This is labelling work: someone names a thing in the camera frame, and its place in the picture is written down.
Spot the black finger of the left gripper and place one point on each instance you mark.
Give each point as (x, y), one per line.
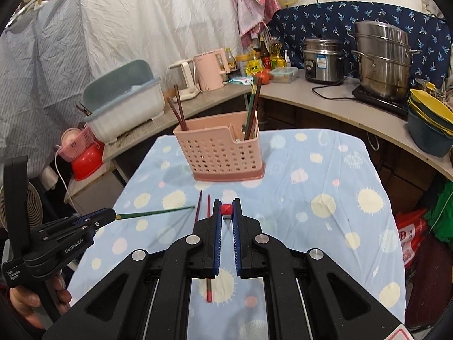
(96, 220)

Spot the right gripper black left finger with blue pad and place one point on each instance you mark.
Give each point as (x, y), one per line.
(146, 296)

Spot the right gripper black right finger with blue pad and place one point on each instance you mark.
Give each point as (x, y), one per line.
(308, 295)

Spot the green chopstick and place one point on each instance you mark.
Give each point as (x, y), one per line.
(133, 215)
(250, 108)

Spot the maroon chopstick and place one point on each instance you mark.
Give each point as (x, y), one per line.
(197, 213)

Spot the person's left hand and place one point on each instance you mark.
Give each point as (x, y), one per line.
(25, 301)

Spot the red plastic basin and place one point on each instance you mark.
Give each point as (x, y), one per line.
(88, 162)

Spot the pink small basket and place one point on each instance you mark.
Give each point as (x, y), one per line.
(74, 143)

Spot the blue polka dot tablecloth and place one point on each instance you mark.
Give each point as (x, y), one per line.
(320, 190)

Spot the red printed bag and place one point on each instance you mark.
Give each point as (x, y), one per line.
(412, 227)

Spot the white dish drainer teal lid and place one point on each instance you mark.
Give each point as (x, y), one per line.
(123, 99)

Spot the brown chopstick in holder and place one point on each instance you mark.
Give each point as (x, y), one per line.
(178, 115)
(180, 108)

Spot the pink perforated utensil holder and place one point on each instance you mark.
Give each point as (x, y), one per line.
(216, 150)

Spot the green plastic bag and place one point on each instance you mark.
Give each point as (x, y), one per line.
(439, 217)

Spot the white glass electric kettle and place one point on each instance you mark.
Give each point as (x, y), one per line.
(182, 73)

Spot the dark red chopstick in holder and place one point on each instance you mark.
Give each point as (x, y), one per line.
(259, 85)

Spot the white plastic sheet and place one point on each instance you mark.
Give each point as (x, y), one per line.
(52, 53)

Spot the pink electric kettle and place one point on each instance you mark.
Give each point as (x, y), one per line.
(211, 67)

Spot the curved countertop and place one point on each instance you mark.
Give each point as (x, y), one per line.
(337, 102)

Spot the black induction cooktop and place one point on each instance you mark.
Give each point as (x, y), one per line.
(398, 108)

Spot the blue wet wipes pack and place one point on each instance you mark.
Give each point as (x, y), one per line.
(247, 80)

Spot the stack of yellow green bowls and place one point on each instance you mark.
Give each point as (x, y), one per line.
(430, 123)

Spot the green chopstick in holder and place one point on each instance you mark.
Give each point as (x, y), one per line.
(250, 108)

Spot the yellow seasoning bag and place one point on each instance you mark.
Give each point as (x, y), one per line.
(253, 67)

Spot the clear food container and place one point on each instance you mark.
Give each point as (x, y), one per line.
(284, 75)

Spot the red tomato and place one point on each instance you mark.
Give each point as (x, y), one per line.
(264, 75)

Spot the dark soy sauce bottle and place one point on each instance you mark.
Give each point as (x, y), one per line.
(264, 54)

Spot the yellow oil bottle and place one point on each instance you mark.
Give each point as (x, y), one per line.
(276, 57)

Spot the silver rice cooker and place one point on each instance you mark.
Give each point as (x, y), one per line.
(324, 60)

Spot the stainless steel steamer pot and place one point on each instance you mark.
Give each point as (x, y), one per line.
(384, 59)

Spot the pink floral apron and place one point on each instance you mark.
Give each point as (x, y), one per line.
(252, 16)

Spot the navy floral cloth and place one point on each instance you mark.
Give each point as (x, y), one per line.
(335, 20)

